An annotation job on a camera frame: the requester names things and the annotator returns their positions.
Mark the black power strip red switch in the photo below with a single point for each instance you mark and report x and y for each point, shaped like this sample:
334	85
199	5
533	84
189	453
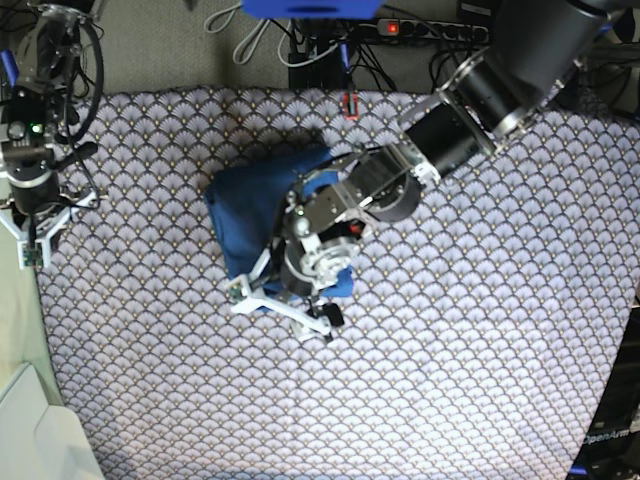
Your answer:
412	29

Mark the blue handled clamp left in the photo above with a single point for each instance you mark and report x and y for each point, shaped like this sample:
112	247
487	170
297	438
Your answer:
10	66

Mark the fan-patterned tablecloth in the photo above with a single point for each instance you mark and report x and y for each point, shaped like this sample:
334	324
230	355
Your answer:
478	340

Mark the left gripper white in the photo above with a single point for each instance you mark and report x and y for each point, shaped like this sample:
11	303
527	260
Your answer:
248	295

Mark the white bin at corner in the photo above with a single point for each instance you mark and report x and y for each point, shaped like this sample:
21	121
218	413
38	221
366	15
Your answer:
40	440

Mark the red black table clamp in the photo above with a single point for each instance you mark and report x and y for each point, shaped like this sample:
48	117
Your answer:
350	104

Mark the black OpenArm box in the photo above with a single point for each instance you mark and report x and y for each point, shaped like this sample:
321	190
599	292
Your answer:
610	449

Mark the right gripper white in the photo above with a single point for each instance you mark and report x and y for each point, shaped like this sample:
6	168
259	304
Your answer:
36	234

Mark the blue long-sleeve T-shirt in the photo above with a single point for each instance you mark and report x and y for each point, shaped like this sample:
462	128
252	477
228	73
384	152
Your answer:
242	203

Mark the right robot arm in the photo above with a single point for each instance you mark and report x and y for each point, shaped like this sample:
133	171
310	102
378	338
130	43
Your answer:
41	131

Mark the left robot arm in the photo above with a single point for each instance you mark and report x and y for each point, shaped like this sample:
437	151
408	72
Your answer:
323	215

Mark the blue box at top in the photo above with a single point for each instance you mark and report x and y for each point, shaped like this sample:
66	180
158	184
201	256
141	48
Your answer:
312	9

